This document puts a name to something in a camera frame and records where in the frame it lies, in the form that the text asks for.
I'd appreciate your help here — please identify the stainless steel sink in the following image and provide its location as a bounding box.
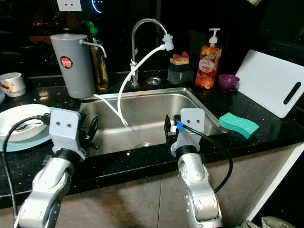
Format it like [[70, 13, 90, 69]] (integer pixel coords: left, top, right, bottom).
[[76, 87, 228, 150]]

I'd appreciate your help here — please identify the round metal countertop cap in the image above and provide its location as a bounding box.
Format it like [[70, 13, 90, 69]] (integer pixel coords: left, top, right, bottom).
[[146, 76, 162, 86]]

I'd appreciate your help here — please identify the black sponge holder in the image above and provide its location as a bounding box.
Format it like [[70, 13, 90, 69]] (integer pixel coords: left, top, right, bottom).
[[168, 62, 194, 85]]

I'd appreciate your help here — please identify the grey water filter canister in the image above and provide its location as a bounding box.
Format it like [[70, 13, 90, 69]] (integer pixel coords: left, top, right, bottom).
[[50, 33, 108, 99]]

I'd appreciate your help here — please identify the green capped oil bottle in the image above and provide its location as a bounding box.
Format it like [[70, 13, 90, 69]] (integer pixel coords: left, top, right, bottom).
[[85, 21, 110, 92]]

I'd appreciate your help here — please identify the teal plate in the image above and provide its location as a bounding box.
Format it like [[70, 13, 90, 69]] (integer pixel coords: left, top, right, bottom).
[[0, 107, 62, 152]]

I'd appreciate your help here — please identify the green sponge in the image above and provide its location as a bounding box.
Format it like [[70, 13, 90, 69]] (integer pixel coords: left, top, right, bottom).
[[218, 113, 260, 140]]

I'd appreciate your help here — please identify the yellow and red sponge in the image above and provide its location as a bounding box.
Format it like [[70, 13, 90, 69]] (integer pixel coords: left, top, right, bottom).
[[170, 51, 190, 66]]

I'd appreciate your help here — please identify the orange pump soap bottle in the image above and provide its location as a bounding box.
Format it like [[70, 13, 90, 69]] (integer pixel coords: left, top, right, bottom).
[[195, 28, 223, 90]]

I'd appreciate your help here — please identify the white bowl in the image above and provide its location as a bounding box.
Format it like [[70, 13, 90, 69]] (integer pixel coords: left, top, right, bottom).
[[0, 104, 53, 142]]

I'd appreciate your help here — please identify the purple cup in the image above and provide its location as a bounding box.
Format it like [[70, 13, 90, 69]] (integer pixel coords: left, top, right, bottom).
[[218, 74, 240, 92]]

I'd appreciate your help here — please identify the white faucet diverter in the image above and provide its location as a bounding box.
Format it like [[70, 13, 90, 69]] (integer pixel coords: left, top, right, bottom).
[[162, 33, 175, 51]]

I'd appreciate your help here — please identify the white printed mug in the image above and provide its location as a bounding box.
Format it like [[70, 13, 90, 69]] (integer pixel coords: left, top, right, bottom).
[[0, 72, 27, 98]]

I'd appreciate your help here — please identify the white cutting board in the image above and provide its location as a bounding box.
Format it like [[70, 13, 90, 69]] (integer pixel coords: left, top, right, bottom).
[[235, 49, 304, 118]]

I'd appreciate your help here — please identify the olive fabric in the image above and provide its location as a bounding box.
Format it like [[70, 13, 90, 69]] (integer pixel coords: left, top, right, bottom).
[[240, 216, 297, 228]]

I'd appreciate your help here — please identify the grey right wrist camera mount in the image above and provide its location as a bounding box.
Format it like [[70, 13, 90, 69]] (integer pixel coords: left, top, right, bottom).
[[170, 107, 206, 155]]

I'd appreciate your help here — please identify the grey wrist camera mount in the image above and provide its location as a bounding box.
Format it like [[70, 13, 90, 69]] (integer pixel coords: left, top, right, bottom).
[[170, 107, 206, 155], [48, 109, 87, 160]]

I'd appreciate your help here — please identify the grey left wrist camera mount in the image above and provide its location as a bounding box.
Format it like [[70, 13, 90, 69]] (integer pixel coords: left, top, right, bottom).
[[48, 109, 87, 160]]

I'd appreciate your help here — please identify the white water hose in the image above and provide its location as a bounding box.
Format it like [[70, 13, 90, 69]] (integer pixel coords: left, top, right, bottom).
[[93, 45, 167, 128]]

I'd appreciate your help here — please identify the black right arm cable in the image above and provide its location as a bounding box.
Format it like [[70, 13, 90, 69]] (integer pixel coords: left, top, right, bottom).
[[176, 121, 234, 194]]

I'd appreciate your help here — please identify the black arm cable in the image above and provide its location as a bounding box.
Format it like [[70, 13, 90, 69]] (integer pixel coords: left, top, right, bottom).
[[176, 121, 234, 194], [2, 113, 52, 228]]

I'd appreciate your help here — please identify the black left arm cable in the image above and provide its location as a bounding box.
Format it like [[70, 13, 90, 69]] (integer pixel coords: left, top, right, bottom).
[[2, 113, 52, 228]]

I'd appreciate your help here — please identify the white wall socket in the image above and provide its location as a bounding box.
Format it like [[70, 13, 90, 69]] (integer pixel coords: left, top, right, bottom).
[[57, 0, 82, 12]]

